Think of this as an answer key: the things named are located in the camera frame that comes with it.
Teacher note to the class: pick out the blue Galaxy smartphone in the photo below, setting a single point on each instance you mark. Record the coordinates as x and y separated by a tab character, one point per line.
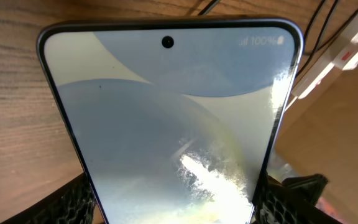
172	119

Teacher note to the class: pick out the white charger plug adapter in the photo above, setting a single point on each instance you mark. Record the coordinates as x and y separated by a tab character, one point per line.
347	58

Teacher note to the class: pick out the white power strip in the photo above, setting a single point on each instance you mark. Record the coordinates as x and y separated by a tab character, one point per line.
313	77

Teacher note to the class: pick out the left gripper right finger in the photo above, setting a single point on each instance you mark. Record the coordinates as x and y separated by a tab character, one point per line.
292	201

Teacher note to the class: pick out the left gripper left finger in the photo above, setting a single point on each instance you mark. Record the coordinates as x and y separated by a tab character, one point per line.
73	203

